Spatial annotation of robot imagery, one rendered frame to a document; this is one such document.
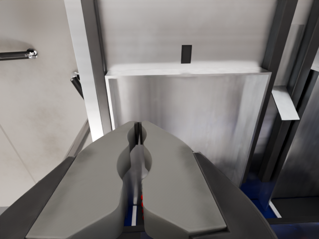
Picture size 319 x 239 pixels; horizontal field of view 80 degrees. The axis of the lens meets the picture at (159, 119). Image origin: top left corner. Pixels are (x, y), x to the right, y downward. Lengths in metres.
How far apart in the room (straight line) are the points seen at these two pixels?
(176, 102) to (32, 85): 1.20
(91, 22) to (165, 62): 0.12
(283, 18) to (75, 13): 0.30
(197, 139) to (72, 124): 1.18
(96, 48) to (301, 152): 0.47
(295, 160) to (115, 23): 0.47
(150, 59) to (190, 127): 0.15
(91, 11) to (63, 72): 1.05
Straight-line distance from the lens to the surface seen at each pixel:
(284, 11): 0.36
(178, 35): 0.33
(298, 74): 0.41
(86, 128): 1.01
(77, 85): 1.25
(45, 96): 1.45
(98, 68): 0.32
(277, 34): 0.36
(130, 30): 0.33
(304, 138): 0.52
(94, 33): 0.32
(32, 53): 1.38
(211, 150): 0.43
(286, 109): 0.39
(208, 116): 0.38
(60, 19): 1.30
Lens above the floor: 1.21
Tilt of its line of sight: 61 degrees down
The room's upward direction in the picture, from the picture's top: 173 degrees clockwise
